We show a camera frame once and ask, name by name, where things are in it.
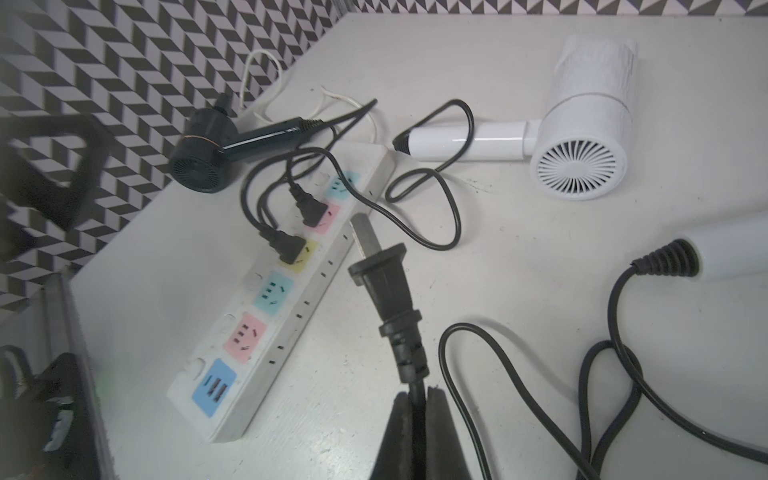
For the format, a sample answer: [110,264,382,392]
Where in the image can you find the dryer black cord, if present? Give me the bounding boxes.
[281,98,476,252]
[347,212,768,480]

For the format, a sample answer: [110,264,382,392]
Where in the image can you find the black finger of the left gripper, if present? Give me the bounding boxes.
[1,114,111,230]

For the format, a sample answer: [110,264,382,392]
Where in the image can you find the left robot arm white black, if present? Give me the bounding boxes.
[1,114,114,479]

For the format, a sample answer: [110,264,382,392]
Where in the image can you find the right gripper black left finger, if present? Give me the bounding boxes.
[370,392,415,480]

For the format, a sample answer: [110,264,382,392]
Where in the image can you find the white power strip colourful sockets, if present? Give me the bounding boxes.
[168,141,395,443]

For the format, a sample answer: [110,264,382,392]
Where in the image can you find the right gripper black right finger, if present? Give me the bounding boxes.
[425,387,471,480]

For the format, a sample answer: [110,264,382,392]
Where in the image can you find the power strip black cord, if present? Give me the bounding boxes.
[239,98,379,266]

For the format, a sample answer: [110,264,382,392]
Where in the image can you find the white cable at wall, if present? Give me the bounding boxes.
[238,49,379,145]

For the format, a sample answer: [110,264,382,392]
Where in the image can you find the white blow dryer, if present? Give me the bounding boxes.
[393,36,638,200]
[679,211,767,281]

